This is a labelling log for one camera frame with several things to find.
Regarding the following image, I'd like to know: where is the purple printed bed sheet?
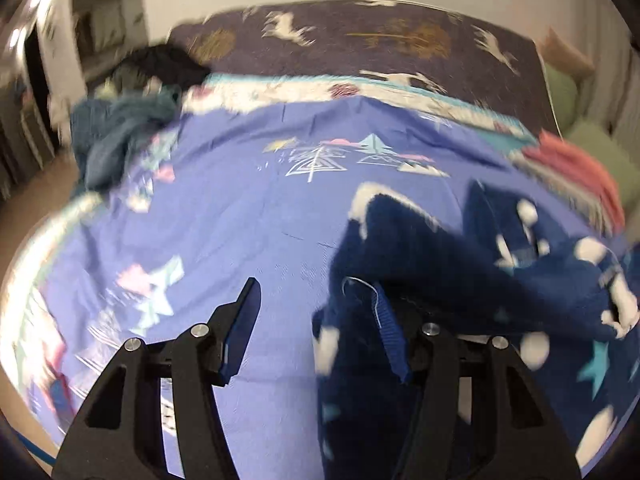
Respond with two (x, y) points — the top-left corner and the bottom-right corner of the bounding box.
(10, 97), (626, 478)

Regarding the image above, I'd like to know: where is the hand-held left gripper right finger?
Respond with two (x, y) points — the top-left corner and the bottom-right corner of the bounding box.
(372, 282), (583, 480)

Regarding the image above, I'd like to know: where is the white teal-edged quilt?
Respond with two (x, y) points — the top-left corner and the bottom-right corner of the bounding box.
(182, 72), (540, 155)

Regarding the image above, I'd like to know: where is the black clothes pile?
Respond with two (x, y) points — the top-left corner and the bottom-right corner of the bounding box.
(120, 44), (211, 92)

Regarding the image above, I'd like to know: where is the green pillow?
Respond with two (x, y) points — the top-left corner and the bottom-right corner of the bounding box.
(542, 62), (581, 134)
(565, 120), (635, 197)

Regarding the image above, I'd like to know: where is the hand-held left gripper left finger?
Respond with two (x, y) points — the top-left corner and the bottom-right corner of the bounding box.
(52, 277), (262, 480)

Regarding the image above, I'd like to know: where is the tan pillow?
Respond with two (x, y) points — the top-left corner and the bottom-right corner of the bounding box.
(540, 27), (597, 82)

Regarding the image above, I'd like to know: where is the pink folded garment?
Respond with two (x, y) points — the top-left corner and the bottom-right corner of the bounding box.
(522, 130), (627, 237)

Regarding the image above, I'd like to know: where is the teal blanket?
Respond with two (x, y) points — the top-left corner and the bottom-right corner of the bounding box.
(70, 92), (184, 194)

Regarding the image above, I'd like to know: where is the navy fleece star-print onesie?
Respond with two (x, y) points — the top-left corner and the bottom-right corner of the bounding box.
(312, 180), (640, 480)

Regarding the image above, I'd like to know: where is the deer-print mattress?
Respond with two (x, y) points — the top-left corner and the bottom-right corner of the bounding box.
(167, 0), (562, 135)

